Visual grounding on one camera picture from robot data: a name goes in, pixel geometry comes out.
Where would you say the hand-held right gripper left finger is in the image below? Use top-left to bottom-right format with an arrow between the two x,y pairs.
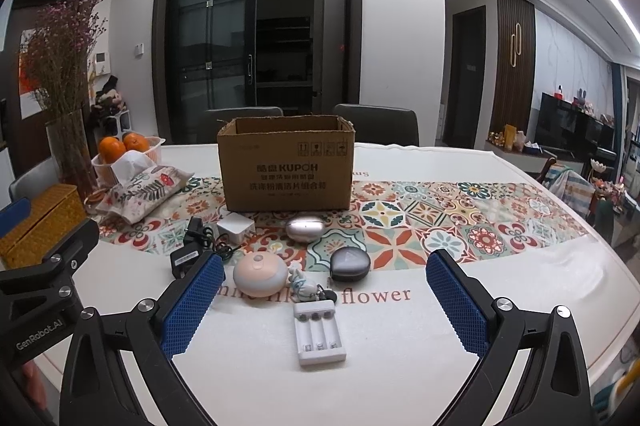
59,251 -> 227,426

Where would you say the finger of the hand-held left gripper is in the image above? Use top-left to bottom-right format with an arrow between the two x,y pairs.
0,219 -> 101,301
0,197 -> 33,239

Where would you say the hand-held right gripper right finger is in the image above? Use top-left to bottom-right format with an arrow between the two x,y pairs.
425,248 -> 608,426

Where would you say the black flashlight with strap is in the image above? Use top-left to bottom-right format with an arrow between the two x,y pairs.
170,216 -> 236,281

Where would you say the figurine keychain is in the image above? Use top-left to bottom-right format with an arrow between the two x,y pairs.
287,268 -> 338,304

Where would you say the brown cardboard box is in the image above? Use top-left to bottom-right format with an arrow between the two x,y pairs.
217,116 -> 356,213

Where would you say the yellow woven box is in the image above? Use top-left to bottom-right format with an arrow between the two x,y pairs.
0,183 -> 88,270

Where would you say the light grey chair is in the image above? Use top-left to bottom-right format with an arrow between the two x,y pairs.
9,156 -> 63,207

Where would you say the pink round device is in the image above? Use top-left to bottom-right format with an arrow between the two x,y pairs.
233,252 -> 290,298

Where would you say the white plastic basket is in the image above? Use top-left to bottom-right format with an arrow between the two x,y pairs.
91,137 -> 166,184

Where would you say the white cube charger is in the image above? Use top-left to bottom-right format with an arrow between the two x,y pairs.
216,216 -> 254,243

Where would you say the glass vase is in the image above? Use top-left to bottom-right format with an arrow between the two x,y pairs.
46,110 -> 98,201

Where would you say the white patterned tablecloth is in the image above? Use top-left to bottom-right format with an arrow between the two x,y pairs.
0,141 -> 640,426

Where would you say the floral fabric tissue cover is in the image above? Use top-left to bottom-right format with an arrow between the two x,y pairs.
84,166 -> 195,223

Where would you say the white tissue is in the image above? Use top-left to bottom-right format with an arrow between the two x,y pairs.
111,150 -> 158,179

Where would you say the orange fruit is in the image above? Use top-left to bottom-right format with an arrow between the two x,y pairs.
98,137 -> 127,164
123,132 -> 151,153

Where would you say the dark grey earbuds case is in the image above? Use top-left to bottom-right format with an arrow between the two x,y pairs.
330,247 -> 372,281

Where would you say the white battery charger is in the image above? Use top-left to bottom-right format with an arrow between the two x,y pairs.
292,300 -> 347,369

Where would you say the white small shelf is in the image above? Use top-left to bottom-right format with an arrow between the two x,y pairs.
97,112 -> 132,137

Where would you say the silver egg-shaped case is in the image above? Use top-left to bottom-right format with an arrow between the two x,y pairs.
286,214 -> 328,241

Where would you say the pile of stuffed toys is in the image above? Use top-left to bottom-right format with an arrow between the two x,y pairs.
92,76 -> 131,117

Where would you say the chair with striped cloth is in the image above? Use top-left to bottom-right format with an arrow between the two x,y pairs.
542,157 -> 597,217

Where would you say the dark chair back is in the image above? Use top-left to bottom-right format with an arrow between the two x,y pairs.
197,106 -> 284,145

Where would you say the dark dining chair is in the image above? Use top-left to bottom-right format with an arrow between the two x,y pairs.
332,104 -> 420,147

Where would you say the black television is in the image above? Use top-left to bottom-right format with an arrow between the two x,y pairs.
535,92 -> 617,157

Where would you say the dark interior door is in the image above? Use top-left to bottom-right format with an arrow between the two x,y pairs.
442,6 -> 487,150

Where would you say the wooden slatted cabinet door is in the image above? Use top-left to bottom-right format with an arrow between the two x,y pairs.
487,0 -> 536,147

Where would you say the dark sliding glass door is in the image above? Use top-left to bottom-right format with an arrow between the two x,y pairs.
152,0 -> 362,144

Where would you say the grey refrigerator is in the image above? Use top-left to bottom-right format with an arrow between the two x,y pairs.
314,0 -> 347,114

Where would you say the orange wall painting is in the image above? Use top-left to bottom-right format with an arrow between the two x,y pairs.
19,30 -> 52,120

